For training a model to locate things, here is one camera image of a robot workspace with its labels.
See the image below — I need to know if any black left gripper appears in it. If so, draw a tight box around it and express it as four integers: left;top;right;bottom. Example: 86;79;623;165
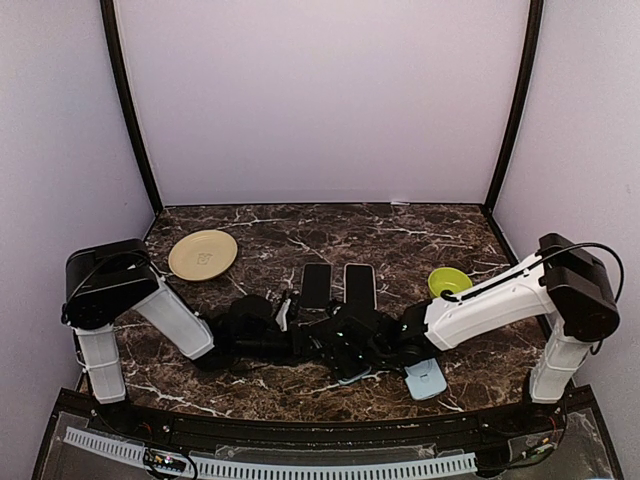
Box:
236;324;333;366

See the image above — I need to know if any black left frame post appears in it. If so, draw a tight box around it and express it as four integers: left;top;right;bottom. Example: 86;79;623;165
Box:
99;0;164;216

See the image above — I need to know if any purple-edged black phone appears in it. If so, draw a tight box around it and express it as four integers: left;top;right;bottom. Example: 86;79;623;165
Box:
300;263;332;310

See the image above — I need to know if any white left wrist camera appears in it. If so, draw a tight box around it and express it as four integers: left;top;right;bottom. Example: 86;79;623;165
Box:
275;292;300;332

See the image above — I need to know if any black front table rail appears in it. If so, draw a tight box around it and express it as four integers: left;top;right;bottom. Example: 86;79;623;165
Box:
48;376;602;451

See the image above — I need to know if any beige ceramic plate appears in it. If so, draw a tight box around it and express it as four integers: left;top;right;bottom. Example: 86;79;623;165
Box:
168;230;238;282

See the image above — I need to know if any lime green bowl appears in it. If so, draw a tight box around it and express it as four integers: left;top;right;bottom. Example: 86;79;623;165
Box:
427;267;473;299

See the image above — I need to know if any black frame post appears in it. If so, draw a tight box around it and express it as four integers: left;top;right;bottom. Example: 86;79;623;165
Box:
483;0;544;217
99;0;164;216

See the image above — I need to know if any black phone light-blue edge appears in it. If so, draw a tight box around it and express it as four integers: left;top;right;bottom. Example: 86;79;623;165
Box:
343;263;377;310

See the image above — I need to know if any grey-blue phone case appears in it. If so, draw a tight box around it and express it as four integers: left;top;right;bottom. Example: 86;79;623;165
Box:
338;367;371;386

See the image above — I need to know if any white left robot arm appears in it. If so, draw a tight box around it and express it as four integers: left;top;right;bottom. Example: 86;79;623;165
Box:
61;238;321;436

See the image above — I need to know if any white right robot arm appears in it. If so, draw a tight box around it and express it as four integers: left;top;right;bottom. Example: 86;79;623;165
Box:
311;233;622;434

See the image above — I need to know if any light blue phone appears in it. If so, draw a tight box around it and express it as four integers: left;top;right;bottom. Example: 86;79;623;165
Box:
404;359;447;401

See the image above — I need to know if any white slotted cable duct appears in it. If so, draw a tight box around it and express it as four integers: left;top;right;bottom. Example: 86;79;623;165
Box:
62;427;478;479

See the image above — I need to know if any black right frame post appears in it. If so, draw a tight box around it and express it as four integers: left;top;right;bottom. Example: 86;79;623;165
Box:
483;0;544;217

